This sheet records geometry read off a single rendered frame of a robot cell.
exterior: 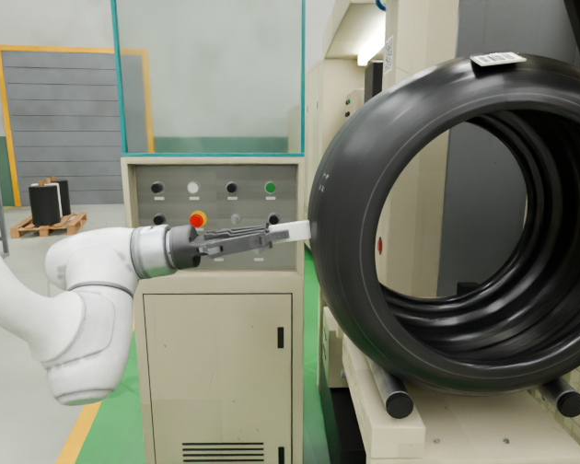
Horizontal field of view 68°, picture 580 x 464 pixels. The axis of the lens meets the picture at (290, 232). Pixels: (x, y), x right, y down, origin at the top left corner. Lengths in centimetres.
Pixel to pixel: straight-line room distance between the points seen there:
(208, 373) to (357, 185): 104
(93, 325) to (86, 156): 926
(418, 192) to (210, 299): 73
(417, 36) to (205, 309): 97
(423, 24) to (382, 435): 81
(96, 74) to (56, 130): 138
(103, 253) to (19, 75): 961
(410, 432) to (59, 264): 63
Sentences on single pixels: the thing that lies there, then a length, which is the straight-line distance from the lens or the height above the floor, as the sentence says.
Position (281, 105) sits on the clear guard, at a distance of 133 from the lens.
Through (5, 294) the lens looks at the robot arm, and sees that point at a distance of 65.
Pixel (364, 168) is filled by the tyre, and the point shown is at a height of 128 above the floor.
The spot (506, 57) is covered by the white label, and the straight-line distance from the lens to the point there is 70.
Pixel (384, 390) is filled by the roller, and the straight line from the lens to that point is 78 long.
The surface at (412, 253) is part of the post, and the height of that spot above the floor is 106.
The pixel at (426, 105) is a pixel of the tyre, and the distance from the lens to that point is 65.
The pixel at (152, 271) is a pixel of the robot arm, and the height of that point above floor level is 111.
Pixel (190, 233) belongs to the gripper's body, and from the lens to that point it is 74.
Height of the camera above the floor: 132
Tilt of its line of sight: 12 degrees down
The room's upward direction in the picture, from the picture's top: straight up
